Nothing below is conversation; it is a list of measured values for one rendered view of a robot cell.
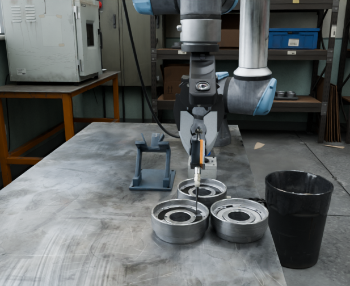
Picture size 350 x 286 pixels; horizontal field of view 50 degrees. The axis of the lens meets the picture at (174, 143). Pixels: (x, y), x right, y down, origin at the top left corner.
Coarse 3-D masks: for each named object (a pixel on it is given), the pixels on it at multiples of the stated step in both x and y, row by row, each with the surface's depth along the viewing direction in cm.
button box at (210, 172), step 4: (188, 160) 94; (208, 160) 93; (212, 160) 94; (188, 164) 91; (208, 164) 91; (212, 164) 91; (216, 164) 92; (188, 168) 91; (208, 168) 90; (212, 168) 90; (216, 168) 90; (188, 172) 91; (192, 172) 91; (204, 172) 91; (208, 172) 91; (212, 172) 91; (216, 172) 91; (188, 176) 92; (192, 176) 91; (200, 176) 91; (204, 176) 91; (208, 176) 91; (212, 176) 91
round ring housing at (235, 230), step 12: (216, 204) 71; (228, 204) 73; (240, 204) 73; (252, 204) 72; (216, 216) 66; (228, 216) 70; (240, 216) 71; (252, 216) 68; (264, 216) 68; (216, 228) 66; (228, 228) 64; (240, 228) 64; (252, 228) 64; (264, 228) 66; (228, 240) 66; (240, 240) 65; (252, 240) 65
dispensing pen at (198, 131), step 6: (198, 132) 74; (198, 138) 74; (192, 144) 72; (198, 144) 72; (192, 150) 71; (198, 150) 71; (192, 156) 71; (198, 156) 71; (192, 162) 71; (198, 162) 71; (192, 168) 74; (198, 168) 72; (198, 174) 72; (198, 180) 71; (198, 186) 71; (198, 192) 71
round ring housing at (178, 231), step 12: (156, 204) 71; (168, 204) 73; (180, 204) 73; (192, 204) 72; (168, 216) 68; (180, 216) 71; (192, 216) 68; (156, 228) 66; (168, 228) 64; (180, 228) 63; (192, 228) 64; (204, 228) 66; (168, 240) 65; (180, 240) 65; (192, 240) 65
